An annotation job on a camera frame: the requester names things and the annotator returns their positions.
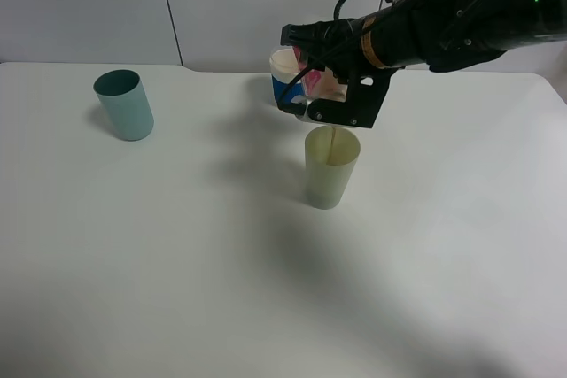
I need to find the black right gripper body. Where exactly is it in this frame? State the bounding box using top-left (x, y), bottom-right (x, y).
top-left (280, 19), bottom-right (392, 84)

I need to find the clear bottle with brown drink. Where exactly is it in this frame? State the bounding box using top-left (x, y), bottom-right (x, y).
top-left (282, 47), bottom-right (346, 103)

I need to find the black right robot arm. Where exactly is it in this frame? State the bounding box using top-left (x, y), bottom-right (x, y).
top-left (281, 0), bottom-right (566, 86)

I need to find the blue sleeved white cup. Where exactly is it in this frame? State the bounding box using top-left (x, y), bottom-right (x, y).
top-left (269, 46), bottom-right (305, 104)

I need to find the light green plastic cup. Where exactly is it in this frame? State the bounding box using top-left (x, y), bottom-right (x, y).
top-left (305, 126), bottom-right (361, 210)

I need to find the teal plastic cup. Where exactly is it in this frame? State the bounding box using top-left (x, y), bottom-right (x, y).
top-left (93, 69), bottom-right (154, 142)

